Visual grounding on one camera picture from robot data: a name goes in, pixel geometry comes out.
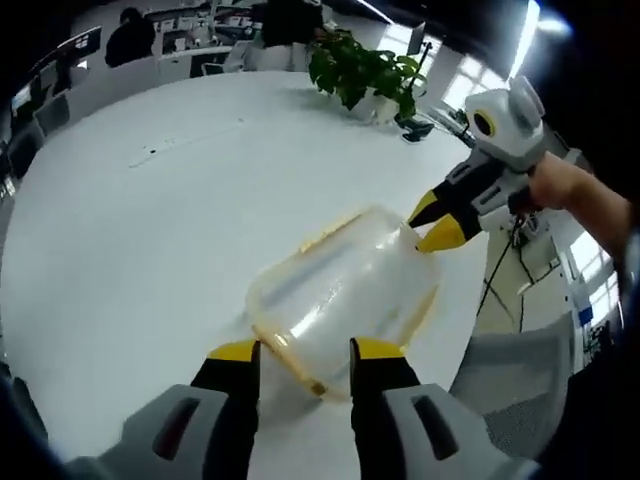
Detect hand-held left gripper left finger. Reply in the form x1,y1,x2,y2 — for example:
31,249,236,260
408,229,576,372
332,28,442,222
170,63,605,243
64,338,262,480

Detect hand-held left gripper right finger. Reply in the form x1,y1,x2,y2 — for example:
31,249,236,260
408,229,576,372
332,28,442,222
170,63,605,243
348,336,541,480

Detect clear plastic box yellow buckles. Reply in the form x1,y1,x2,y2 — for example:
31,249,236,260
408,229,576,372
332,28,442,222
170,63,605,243
247,204,444,401

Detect person's right hand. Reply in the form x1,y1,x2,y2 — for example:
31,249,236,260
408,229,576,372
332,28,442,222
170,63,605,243
527,153,587,211

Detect long ceiling light strip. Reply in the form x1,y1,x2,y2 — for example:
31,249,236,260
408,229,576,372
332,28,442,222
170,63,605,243
509,0,540,81

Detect grey mesh office chair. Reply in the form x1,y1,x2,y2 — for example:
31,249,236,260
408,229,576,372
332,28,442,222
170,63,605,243
449,319,576,461

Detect computer monitor on black stand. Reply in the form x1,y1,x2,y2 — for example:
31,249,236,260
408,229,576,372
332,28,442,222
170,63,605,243
401,20,436,145

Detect green potted plant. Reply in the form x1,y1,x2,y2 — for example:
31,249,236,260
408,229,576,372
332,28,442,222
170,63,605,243
307,27,431,126

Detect white office chair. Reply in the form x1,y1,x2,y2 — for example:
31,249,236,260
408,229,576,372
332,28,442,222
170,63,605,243
35,94,71,134

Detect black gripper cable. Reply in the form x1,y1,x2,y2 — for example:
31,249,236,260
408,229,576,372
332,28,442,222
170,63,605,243
477,209,526,321

